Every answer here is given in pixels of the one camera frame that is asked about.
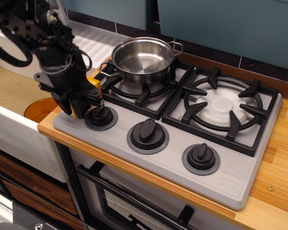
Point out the black right stove knob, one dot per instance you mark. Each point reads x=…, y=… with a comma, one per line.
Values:
x=201, y=159

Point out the black right burner grate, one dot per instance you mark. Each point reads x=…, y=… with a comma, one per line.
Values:
x=226, y=110

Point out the black left stove knob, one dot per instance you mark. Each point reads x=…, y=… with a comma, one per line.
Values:
x=100, y=119

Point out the black middle stove knob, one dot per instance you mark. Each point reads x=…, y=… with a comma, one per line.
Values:
x=148, y=137

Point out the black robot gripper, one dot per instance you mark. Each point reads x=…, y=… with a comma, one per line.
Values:
x=70, y=81

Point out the black left burner grate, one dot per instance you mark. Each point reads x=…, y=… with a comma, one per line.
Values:
x=150, y=100

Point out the grey toy stove top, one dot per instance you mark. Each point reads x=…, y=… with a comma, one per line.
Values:
x=229, y=185

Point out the white toy sink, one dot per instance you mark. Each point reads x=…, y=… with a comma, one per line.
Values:
x=19, y=136

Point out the yellow toy cheese wedge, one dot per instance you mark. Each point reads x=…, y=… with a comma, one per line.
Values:
x=96, y=84

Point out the wooden drawer fronts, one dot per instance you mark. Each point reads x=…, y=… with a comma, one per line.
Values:
x=38, y=191

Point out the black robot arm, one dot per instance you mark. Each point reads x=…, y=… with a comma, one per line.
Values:
x=36, y=29

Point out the stainless steel pot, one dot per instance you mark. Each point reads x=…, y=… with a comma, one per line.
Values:
x=142, y=60

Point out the oven door with black handle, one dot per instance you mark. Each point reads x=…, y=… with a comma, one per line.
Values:
x=131, y=212

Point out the grey toy faucet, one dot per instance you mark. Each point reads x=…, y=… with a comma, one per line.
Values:
x=61, y=12

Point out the black stove knob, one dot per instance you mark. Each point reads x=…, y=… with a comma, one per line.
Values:
x=201, y=159
x=148, y=137
x=100, y=119

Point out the black burner grate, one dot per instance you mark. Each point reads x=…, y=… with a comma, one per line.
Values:
x=150, y=100
x=226, y=110

